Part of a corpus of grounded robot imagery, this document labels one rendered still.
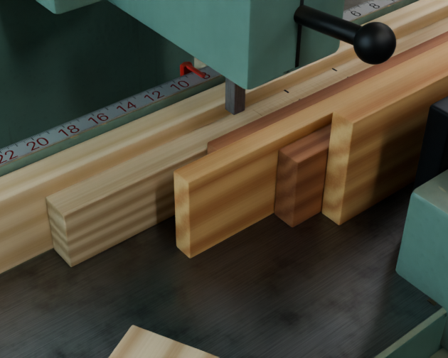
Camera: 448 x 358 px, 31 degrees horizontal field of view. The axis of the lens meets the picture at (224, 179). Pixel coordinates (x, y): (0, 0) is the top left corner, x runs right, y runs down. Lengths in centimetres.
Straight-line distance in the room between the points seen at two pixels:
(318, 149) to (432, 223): 8
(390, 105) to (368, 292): 11
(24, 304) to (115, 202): 7
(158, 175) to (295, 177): 8
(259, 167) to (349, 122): 6
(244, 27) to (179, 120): 10
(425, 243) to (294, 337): 9
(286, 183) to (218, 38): 10
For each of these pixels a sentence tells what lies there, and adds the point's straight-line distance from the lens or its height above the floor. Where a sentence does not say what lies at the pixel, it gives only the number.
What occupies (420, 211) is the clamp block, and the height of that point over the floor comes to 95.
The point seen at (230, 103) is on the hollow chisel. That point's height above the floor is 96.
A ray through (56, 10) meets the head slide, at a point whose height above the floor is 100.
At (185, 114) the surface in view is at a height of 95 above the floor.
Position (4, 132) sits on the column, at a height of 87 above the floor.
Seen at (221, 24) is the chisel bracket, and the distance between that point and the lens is 41.
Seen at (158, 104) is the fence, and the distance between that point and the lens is 49.
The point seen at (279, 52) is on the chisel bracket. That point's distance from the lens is 42.
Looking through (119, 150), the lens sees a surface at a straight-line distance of 46.
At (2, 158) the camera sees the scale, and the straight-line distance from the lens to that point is 46.
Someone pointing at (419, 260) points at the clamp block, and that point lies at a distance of 45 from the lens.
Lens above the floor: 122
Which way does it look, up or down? 39 degrees down
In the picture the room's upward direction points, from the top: 1 degrees clockwise
